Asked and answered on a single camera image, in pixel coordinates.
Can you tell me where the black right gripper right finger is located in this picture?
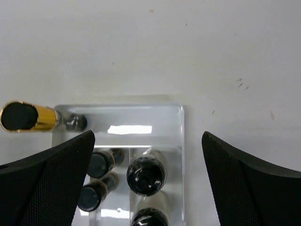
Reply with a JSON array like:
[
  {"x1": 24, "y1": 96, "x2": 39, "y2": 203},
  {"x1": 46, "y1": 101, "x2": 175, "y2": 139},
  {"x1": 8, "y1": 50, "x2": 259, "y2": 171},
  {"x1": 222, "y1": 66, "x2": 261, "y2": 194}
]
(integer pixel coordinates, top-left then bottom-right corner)
[{"x1": 202, "y1": 131, "x2": 301, "y2": 226}]

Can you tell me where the black cap spice jar front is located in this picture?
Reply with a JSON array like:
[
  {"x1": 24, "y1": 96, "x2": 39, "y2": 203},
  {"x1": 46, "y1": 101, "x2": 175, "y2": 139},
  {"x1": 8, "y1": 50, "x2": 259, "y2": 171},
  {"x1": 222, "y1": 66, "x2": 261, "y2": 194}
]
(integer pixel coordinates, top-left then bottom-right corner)
[{"x1": 78, "y1": 172, "x2": 119, "y2": 212}]

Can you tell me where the gold capped glass grinder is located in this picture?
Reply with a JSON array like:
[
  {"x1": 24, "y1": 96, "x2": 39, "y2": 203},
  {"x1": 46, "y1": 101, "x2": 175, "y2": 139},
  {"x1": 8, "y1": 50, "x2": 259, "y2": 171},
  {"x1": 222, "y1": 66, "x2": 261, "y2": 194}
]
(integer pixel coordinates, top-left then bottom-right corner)
[{"x1": 0, "y1": 101, "x2": 87, "y2": 132}]

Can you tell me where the black top shaker brown spice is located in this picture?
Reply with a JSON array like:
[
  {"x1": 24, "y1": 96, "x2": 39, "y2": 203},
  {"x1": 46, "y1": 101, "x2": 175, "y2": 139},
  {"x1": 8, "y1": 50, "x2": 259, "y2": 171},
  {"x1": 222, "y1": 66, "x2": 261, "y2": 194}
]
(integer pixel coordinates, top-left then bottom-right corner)
[{"x1": 127, "y1": 148, "x2": 168, "y2": 196}]

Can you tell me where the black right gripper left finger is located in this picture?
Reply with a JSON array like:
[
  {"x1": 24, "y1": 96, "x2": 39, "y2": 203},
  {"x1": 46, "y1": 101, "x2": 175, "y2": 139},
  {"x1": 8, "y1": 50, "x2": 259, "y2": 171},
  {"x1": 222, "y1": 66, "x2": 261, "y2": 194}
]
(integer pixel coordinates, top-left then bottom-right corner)
[{"x1": 0, "y1": 130, "x2": 95, "y2": 226}]

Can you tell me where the black top shaker white spice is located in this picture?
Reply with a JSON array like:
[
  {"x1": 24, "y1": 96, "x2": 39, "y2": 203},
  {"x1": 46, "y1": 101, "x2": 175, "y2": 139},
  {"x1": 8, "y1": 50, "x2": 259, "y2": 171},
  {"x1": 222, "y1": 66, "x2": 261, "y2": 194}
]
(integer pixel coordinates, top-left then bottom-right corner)
[{"x1": 131, "y1": 191, "x2": 171, "y2": 226}]

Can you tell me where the white plastic organizer tray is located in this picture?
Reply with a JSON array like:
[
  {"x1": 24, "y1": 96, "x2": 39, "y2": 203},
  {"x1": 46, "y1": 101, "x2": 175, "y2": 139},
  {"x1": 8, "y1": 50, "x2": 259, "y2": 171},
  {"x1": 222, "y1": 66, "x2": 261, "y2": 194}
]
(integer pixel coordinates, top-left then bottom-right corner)
[{"x1": 56, "y1": 104, "x2": 186, "y2": 226}]

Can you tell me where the black cap spice jar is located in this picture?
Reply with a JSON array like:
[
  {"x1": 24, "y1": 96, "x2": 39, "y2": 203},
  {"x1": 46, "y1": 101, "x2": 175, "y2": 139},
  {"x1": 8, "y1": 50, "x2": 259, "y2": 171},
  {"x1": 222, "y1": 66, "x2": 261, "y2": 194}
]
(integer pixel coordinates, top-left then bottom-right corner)
[
  {"x1": 78, "y1": 172, "x2": 119, "y2": 212},
  {"x1": 87, "y1": 148, "x2": 125, "y2": 178}
]

